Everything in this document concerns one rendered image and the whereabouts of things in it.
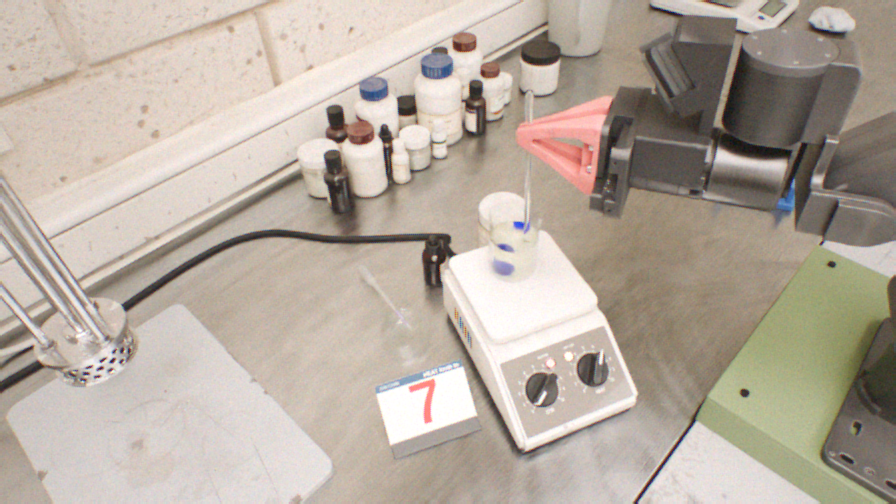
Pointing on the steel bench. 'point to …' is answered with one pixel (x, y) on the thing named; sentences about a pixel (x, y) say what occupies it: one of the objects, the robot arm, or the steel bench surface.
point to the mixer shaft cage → (108, 342)
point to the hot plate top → (522, 292)
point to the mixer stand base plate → (169, 429)
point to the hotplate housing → (484, 359)
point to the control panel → (515, 377)
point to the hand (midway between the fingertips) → (527, 135)
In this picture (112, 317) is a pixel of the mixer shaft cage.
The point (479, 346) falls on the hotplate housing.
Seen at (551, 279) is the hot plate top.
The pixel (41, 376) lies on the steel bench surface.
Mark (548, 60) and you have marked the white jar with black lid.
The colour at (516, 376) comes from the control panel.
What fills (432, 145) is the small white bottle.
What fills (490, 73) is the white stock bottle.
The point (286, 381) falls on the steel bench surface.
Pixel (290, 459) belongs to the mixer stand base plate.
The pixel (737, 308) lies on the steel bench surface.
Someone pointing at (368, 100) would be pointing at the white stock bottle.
